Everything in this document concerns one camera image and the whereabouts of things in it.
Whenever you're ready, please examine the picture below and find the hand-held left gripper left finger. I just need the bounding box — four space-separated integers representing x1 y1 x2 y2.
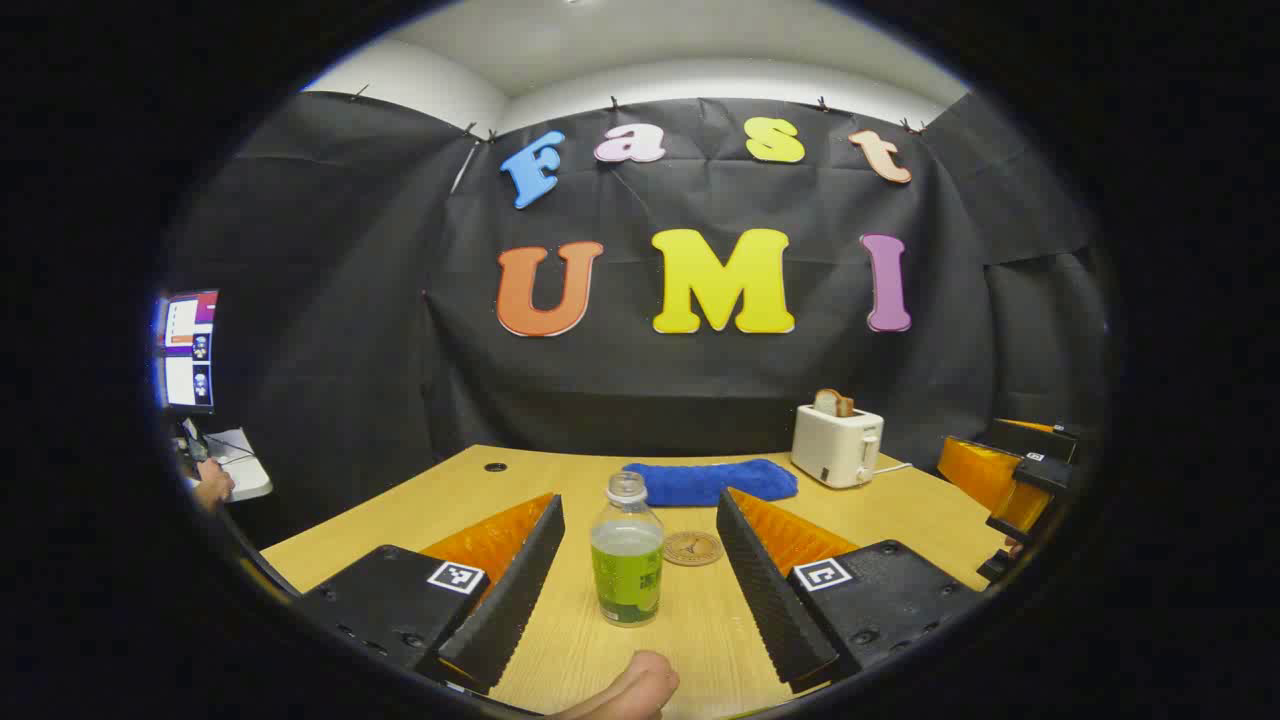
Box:
295 492 566 696

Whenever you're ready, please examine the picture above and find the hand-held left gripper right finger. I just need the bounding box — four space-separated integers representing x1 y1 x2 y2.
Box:
715 487 986 694

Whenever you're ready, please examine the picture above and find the round wooden coaster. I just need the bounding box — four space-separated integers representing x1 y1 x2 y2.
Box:
662 531 724 568

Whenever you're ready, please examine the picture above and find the clear water bottle green label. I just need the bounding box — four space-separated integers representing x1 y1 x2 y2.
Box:
590 472 666 628

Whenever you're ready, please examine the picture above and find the blue towel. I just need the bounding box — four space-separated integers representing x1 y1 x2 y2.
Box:
622 459 799 508

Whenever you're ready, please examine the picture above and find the white toaster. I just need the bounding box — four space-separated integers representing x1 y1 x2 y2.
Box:
791 404 886 490

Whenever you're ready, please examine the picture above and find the white side table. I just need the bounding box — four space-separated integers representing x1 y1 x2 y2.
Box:
185 428 273 501

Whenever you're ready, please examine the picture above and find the black backdrop cloth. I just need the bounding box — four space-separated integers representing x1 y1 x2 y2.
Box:
165 90 1111 546

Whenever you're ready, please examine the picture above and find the computer monitor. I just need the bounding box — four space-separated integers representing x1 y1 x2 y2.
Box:
155 290 221 413

